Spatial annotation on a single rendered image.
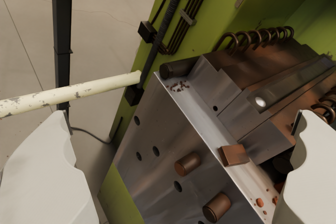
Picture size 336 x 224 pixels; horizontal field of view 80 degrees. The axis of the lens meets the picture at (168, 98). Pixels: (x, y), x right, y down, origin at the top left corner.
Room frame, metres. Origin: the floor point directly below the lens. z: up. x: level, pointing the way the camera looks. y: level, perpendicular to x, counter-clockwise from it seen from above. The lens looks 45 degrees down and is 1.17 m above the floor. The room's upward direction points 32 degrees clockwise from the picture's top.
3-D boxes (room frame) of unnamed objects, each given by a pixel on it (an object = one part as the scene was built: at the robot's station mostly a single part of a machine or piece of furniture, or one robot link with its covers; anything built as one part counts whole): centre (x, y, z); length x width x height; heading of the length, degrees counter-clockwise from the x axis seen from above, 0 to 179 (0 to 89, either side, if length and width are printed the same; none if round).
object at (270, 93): (0.44, -0.22, 0.99); 0.42 x 0.05 x 0.01; 150
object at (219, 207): (0.15, -0.15, 0.87); 0.04 x 0.03 x 0.03; 150
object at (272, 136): (0.45, -0.20, 0.96); 0.42 x 0.20 x 0.09; 150
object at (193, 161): (0.18, -0.09, 0.87); 0.04 x 0.03 x 0.03; 150
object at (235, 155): (0.21, -0.14, 0.92); 0.04 x 0.03 x 0.01; 129
